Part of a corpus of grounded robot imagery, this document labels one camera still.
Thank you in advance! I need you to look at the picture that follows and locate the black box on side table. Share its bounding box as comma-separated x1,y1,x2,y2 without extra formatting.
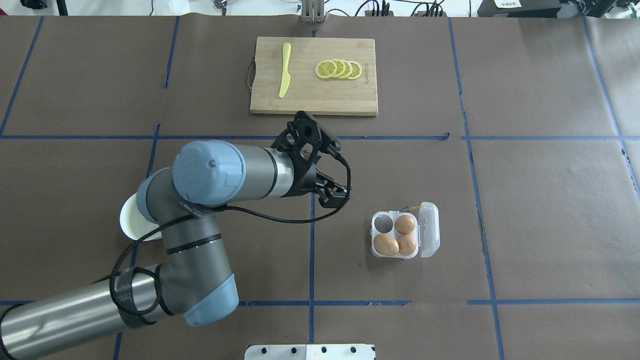
477,0,562,18

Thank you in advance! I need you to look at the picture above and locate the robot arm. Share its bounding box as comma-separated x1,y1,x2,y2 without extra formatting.
1,137,352,360

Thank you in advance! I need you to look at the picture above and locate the aluminium frame post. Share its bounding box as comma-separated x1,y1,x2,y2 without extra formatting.
301,0,327,24

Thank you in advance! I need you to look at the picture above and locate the white bowl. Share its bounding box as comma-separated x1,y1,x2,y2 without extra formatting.
119,193,159,240

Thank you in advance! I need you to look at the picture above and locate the brown egg front in box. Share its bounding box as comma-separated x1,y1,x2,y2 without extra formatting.
397,235,418,257

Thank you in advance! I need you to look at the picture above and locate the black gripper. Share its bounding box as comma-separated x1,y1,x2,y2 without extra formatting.
290,160,351,209

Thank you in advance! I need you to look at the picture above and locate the bamboo cutting board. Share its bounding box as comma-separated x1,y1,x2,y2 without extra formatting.
250,36,378,116

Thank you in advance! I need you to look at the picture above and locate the lemon slice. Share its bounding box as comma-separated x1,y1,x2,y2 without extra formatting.
344,61,363,80
314,60,339,79
331,59,348,79
333,59,353,79

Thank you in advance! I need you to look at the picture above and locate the brown egg from bowl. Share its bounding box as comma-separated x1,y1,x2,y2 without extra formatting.
372,234,400,257

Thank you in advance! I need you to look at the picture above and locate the clear plastic egg box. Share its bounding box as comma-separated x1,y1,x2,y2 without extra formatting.
370,202,441,260

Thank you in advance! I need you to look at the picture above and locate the yellow plastic knife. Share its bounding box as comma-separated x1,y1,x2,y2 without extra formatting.
278,42,292,99

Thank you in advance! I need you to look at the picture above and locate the brown egg rear in box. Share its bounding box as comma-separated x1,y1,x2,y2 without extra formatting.
394,214,417,235

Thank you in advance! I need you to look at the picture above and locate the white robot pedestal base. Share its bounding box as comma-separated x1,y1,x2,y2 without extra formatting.
244,343,377,360

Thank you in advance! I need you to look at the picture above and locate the brown egg in box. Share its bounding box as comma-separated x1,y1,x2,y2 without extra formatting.
397,235,418,257
394,214,417,235

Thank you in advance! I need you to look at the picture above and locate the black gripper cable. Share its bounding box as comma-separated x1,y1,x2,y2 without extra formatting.
109,150,353,326

